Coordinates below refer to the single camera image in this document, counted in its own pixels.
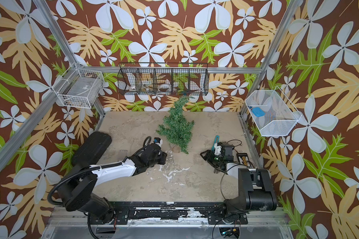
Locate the small green christmas tree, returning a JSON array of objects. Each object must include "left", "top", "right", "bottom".
[{"left": 156, "top": 97, "right": 194, "bottom": 154}]

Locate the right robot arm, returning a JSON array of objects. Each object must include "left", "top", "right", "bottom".
[{"left": 200, "top": 143, "right": 278, "bottom": 224}]

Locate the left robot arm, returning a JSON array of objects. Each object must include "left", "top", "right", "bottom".
[{"left": 47, "top": 142, "right": 167, "bottom": 224}]

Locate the teal plastic tool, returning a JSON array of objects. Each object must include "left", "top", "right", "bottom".
[{"left": 212, "top": 135, "right": 219, "bottom": 149}]

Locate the black terminal board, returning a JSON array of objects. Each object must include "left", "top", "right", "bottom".
[{"left": 236, "top": 153, "right": 252, "bottom": 168}]

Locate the black zipper case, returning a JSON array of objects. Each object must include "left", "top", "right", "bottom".
[{"left": 72, "top": 131, "right": 112, "bottom": 167}]

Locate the blue object in basket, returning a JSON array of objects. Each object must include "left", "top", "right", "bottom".
[{"left": 251, "top": 107, "right": 265, "bottom": 117}]

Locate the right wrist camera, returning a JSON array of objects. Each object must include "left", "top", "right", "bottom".
[{"left": 214, "top": 143, "right": 222, "bottom": 156}]

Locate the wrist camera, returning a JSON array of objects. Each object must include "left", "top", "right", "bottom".
[
  {"left": 214, "top": 143, "right": 222, "bottom": 156},
  {"left": 154, "top": 137, "right": 163, "bottom": 147}
]

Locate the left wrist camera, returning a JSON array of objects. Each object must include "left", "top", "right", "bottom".
[{"left": 154, "top": 137, "right": 163, "bottom": 147}]

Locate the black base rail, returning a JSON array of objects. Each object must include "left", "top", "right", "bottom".
[{"left": 89, "top": 201, "right": 249, "bottom": 225}]

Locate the white wire basket right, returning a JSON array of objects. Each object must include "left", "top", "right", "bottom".
[{"left": 245, "top": 88, "right": 302, "bottom": 137}]

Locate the white wire basket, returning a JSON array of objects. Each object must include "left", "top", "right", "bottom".
[
  {"left": 53, "top": 63, "right": 104, "bottom": 109},
  {"left": 245, "top": 88, "right": 302, "bottom": 137}
]

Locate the black wire basket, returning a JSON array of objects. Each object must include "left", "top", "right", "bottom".
[{"left": 116, "top": 62, "right": 209, "bottom": 96}]

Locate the white wire basket left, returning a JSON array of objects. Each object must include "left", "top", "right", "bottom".
[{"left": 53, "top": 63, "right": 104, "bottom": 109}]

